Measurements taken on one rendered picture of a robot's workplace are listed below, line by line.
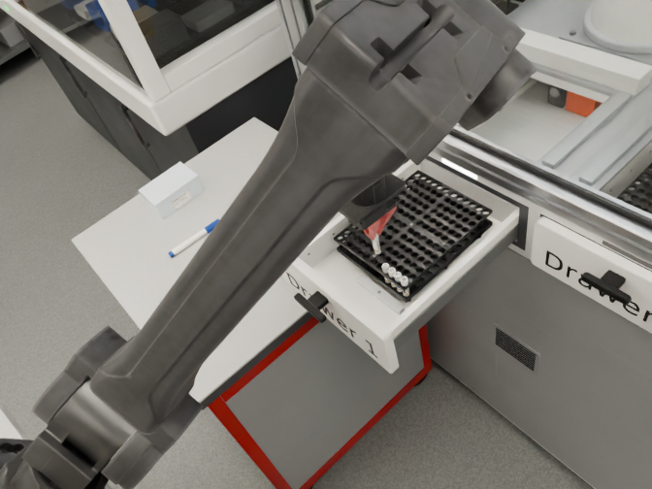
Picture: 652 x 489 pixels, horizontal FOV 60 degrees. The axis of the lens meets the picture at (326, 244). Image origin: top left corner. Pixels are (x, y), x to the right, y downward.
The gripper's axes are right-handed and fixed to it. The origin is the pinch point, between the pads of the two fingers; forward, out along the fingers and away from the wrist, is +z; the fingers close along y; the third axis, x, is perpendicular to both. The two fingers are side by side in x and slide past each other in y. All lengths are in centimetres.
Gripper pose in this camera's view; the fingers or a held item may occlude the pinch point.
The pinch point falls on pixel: (373, 232)
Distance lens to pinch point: 89.4
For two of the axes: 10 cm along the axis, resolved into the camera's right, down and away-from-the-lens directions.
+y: -7.5, 5.8, -3.2
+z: 1.6, 6.3, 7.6
